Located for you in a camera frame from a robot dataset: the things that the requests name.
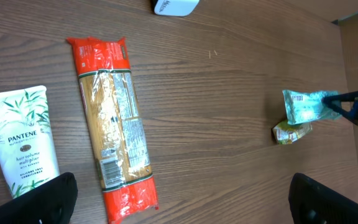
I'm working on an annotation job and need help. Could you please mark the green yellow snack pouch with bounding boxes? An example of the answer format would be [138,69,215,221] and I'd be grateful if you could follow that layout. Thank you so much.
[272,120,313,144]

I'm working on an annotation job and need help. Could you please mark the white barcode scanner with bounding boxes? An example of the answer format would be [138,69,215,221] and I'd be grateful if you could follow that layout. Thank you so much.
[152,0,200,17]

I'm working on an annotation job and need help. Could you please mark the teal snack packet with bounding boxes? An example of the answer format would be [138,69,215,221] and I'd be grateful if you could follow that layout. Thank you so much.
[282,90,341,125]

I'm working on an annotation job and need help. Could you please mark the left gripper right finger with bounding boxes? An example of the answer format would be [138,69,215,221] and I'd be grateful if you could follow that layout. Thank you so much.
[288,173,358,224]

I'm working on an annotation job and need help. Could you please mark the spaghetti pack orange ends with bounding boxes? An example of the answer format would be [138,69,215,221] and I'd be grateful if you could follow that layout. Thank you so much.
[67,37,158,223]

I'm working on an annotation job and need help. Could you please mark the white Pantene tube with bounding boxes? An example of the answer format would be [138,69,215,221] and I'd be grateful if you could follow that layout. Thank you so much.
[0,85,60,198]

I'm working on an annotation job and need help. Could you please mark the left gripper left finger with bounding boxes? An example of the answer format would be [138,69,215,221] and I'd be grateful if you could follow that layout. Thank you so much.
[0,172,78,224]

